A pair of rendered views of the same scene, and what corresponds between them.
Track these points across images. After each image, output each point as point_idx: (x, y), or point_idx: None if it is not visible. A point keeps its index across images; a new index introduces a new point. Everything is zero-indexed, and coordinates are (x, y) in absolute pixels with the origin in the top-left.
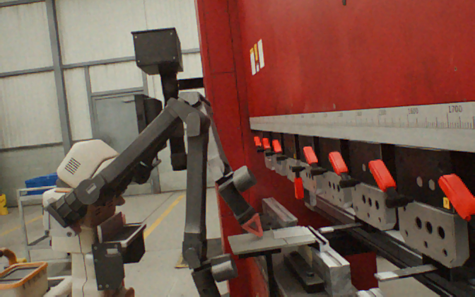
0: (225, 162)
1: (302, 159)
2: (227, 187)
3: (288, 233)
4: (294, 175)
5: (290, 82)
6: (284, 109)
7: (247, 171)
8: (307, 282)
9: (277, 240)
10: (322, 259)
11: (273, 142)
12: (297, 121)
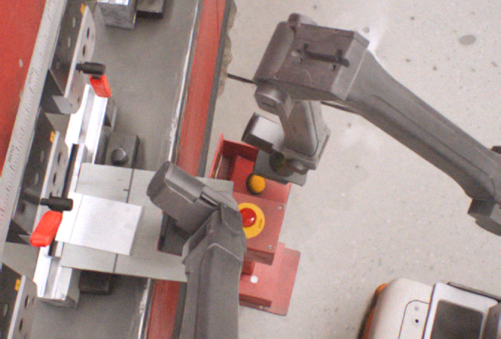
0: (197, 247)
1: (67, 75)
2: (219, 191)
3: (106, 223)
4: (62, 166)
5: (5, 21)
6: (1, 153)
7: (168, 167)
8: (133, 138)
9: (142, 197)
10: (103, 118)
11: (48, 235)
12: (42, 47)
